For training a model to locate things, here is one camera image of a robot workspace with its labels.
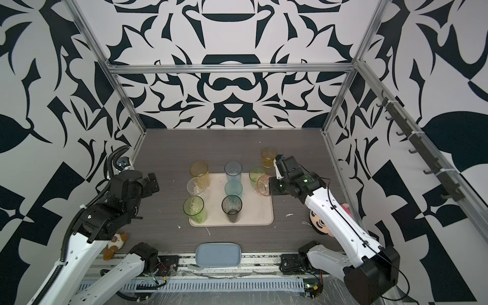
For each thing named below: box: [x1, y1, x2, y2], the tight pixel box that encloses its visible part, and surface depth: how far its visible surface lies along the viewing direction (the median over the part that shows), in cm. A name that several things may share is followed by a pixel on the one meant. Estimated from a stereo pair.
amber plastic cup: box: [189, 160, 211, 189], surface depth 89 cm
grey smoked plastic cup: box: [221, 194, 243, 224], surface depth 81 cm
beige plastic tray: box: [188, 172, 274, 227], surface depth 87 cm
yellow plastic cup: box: [261, 146, 278, 169], surface depth 101 cm
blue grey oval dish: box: [195, 242, 243, 268], surface depth 76 cm
